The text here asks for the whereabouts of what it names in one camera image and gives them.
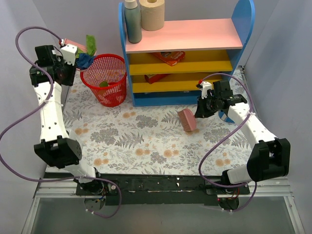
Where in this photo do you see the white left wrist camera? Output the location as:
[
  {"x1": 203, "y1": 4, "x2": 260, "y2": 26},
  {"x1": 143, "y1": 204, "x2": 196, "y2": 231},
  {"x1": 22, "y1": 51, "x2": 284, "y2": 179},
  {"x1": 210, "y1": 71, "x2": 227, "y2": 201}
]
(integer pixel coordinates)
[{"x1": 60, "y1": 44, "x2": 78, "y2": 66}]

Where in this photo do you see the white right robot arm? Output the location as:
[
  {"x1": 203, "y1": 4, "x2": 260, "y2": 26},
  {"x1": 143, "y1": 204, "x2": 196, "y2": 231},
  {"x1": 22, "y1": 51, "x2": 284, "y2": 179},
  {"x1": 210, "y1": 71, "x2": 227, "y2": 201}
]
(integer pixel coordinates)
[{"x1": 195, "y1": 80, "x2": 291, "y2": 194}]

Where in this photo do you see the green paper scrap front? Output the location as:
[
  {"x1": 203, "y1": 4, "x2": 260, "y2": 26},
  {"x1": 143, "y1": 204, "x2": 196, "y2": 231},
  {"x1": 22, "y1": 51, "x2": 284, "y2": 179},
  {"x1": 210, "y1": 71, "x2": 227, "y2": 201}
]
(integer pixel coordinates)
[{"x1": 99, "y1": 81, "x2": 109, "y2": 87}]

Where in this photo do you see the blue wooden shelf unit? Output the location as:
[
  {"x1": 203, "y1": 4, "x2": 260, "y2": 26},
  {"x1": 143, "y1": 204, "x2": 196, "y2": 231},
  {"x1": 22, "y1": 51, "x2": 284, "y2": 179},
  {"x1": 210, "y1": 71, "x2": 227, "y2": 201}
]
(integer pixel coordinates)
[{"x1": 118, "y1": 0, "x2": 255, "y2": 106}]

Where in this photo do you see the pink hand brush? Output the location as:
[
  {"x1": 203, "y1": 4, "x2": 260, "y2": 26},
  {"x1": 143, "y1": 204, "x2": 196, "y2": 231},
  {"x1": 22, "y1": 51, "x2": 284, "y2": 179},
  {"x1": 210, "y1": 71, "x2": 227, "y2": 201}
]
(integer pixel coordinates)
[{"x1": 177, "y1": 108, "x2": 196, "y2": 132}]

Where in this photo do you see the red box lower shelf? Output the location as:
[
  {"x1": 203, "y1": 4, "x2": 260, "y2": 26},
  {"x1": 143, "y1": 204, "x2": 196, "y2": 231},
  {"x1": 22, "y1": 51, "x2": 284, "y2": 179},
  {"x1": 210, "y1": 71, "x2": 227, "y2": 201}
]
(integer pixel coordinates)
[{"x1": 144, "y1": 74, "x2": 169, "y2": 84}]

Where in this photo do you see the green paper scrap near roll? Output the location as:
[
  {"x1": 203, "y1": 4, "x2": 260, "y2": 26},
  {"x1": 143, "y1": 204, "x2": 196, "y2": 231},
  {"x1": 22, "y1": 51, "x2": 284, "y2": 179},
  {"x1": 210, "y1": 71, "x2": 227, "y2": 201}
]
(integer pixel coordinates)
[{"x1": 76, "y1": 35, "x2": 97, "y2": 57}]

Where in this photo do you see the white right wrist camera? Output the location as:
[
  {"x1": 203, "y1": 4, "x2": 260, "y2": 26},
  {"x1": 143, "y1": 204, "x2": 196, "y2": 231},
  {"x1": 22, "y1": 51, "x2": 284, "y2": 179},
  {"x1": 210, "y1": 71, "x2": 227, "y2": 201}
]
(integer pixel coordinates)
[{"x1": 196, "y1": 81, "x2": 213, "y2": 99}]

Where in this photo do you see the blue paper scrap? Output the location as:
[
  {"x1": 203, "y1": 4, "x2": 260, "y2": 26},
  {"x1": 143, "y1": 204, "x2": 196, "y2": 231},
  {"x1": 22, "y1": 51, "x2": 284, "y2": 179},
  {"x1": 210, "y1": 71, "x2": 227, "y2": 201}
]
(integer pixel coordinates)
[{"x1": 76, "y1": 53, "x2": 95, "y2": 70}]

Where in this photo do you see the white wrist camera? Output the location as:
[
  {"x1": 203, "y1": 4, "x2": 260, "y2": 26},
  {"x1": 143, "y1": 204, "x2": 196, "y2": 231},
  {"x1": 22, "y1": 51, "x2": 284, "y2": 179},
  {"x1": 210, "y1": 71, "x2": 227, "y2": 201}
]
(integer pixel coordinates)
[
  {"x1": 60, "y1": 44, "x2": 78, "y2": 66},
  {"x1": 196, "y1": 81, "x2": 213, "y2": 99}
]

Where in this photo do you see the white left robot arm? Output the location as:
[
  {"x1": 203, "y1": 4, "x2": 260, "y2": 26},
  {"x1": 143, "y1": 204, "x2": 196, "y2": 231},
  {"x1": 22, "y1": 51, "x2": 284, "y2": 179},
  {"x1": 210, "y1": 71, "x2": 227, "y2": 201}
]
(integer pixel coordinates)
[{"x1": 29, "y1": 44, "x2": 104, "y2": 195}]

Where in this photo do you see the orange snack box upper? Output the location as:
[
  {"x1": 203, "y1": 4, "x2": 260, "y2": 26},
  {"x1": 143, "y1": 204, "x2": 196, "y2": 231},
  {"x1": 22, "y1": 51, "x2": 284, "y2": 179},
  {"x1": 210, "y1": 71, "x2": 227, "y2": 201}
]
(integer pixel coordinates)
[{"x1": 152, "y1": 51, "x2": 185, "y2": 66}]

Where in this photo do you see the beige paper roll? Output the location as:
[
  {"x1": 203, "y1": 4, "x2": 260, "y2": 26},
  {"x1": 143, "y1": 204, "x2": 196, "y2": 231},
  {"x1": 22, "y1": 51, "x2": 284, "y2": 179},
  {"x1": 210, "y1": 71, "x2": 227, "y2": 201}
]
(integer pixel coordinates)
[{"x1": 139, "y1": 0, "x2": 165, "y2": 31}]

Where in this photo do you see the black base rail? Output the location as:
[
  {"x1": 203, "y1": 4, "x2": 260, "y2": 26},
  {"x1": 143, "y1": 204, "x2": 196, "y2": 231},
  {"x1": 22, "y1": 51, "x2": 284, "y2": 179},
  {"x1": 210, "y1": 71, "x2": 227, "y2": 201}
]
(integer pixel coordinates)
[{"x1": 75, "y1": 173, "x2": 251, "y2": 207}]

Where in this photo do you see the grey green bottle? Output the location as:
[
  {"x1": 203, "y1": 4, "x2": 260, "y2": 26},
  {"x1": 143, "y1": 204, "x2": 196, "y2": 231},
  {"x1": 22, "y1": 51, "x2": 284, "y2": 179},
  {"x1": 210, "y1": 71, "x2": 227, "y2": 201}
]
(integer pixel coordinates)
[{"x1": 124, "y1": 0, "x2": 142, "y2": 43}]

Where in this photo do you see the pink dustpan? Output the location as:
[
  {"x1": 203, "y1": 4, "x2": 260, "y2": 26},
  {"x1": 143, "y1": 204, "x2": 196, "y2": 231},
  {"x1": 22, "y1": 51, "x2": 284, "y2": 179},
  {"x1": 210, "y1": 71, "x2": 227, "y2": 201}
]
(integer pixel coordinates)
[{"x1": 64, "y1": 39, "x2": 87, "y2": 53}]

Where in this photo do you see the red mesh waste basket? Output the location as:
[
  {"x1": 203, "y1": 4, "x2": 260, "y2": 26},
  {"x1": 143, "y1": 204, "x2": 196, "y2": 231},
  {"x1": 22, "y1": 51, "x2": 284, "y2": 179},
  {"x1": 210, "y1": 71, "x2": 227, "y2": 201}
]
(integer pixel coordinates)
[{"x1": 80, "y1": 54, "x2": 127, "y2": 107}]

